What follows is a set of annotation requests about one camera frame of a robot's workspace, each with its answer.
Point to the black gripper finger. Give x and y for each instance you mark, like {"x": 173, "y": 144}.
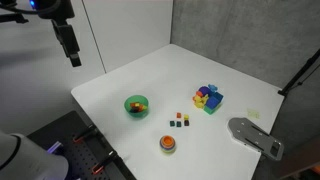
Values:
{"x": 75, "y": 60}

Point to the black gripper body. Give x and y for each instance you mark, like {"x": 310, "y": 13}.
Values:
{"x": 65, "y": 35}

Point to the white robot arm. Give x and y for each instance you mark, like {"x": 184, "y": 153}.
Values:
{"x": 20, "y": 157}

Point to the colourful blocks in bowl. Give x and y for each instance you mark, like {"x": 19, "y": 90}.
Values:
{"x": 137, "y": 107}

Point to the green plastic bowl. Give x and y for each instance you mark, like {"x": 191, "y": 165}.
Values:
{"x": 140, "y": 99}

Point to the small orange block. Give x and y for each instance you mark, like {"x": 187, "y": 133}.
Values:
{"x": 178, "y": 115}

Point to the small yellow block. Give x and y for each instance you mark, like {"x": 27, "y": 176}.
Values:
{"x": 186, "y": 117}

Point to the small dark red block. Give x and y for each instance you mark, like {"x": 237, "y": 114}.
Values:
{"x": 186, "y": 123}

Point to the colourful toy block pile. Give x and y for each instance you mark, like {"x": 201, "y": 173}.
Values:
{"x": 208, "y": 98}

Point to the upper black orange clamp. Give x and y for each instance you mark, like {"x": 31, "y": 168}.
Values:
{"x": 90, "y": 130}

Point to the black orange clamp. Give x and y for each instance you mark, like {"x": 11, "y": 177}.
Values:
{"x": 90, "y": 130}
{"x": 100, "y": 165}

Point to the black perforated base board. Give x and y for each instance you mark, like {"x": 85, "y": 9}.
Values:
{"x": 84, "y": 155}

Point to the lower black orange clamp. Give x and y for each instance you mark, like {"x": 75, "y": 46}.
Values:
{"x": 100, "y": 165}

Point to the grey metal mounting plate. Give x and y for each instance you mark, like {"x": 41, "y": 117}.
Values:
{"x": 249, "y": 134}

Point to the yellow sticky note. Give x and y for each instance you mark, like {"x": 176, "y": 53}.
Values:
{"x": 253, "y": 113}

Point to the black tripod pole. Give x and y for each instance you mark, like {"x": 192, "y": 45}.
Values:
{"x": 294, "y": 82}

